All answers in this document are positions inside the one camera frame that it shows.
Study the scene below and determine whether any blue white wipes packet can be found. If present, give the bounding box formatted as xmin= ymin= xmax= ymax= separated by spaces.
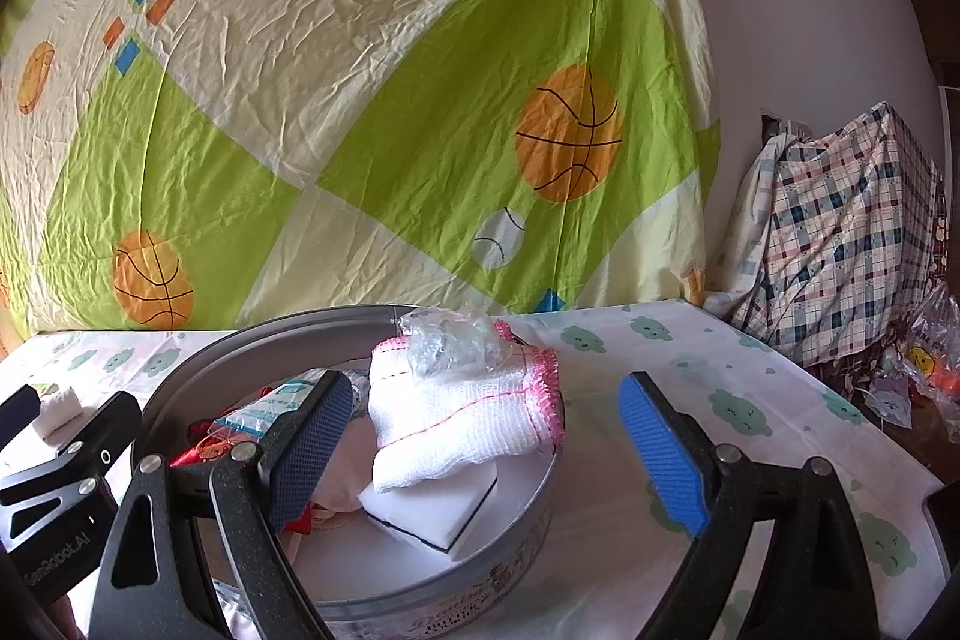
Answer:
xmin=206 ymin=369 xmax=370 ymax=442

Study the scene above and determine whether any colourful plastic bag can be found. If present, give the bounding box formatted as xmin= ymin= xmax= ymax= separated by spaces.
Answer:
xmin=867 ymin=283 xmax=958 ymax=445

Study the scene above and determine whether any red drawstring pouch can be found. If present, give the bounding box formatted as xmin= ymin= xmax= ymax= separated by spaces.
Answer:
xmin=167 ymin=417 xmax=317 ymax=536

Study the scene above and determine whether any pink soft cloth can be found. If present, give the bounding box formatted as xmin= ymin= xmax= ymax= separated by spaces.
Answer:
xmin=311 ymin=417 xmax=377 ymax=530

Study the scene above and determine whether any cloud print table cloth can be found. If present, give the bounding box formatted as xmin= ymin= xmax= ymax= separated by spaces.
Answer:
xmin=2 ymin=302 xmax=946 ymax=638

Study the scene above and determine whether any plaid cloth cover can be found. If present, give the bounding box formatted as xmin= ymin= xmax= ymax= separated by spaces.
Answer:
xmin=704 ymin=103 xmax=947 ymax=367

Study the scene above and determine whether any round metal tin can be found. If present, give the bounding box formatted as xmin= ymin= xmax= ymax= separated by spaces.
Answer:
xmin=133 ymin=305 xmax=562 ymax=638

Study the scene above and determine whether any white sponge block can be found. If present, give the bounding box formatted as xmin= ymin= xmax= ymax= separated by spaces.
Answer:
xmin=359 ymin=461 xmax=498 ymax=557

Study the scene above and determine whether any small white cloth roll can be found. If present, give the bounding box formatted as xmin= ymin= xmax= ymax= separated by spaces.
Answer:
xmin=32 ymin=385 xmax=83 ymax=438

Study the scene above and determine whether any green cream basketball bedsheet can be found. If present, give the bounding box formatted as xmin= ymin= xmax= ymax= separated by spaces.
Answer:
xmin=2 ymin=0 xmax=721 ymax=339

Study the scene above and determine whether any clear crumpled plastic bag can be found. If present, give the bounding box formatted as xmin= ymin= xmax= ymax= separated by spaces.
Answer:
xmin=398 ymin=307 xmax=509 ymax=378

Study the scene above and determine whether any white pink-edged dishcloth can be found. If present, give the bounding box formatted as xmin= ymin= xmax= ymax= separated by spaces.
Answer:
xmin=368 ymin=321 xmax=565 ymax=492

